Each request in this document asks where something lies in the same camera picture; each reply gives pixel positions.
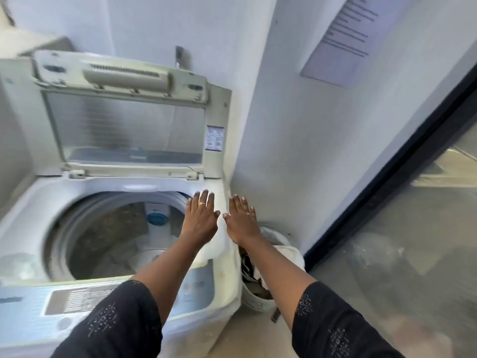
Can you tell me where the person's left hand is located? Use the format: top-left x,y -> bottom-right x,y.
180,189 -> 221,245

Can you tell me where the person's right hand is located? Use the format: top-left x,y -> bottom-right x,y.
223,194 -> 261,247

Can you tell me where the glass washing machine lid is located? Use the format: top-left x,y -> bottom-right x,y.
0,50 -> 232,179

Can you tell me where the white top-load washing machine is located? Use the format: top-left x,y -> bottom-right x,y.
0,50 -> 243,358

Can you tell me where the person's left forearm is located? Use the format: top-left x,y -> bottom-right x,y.
130,234 -> 219,327

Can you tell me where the round white laundry basket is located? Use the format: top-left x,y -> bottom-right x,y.
238,226 -> 306,314

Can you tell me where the blue round lint filter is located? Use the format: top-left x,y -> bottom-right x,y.
146,211 -> 169,227

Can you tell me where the printed white paper sheet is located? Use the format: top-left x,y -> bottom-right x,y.
300,0 -> 414,89

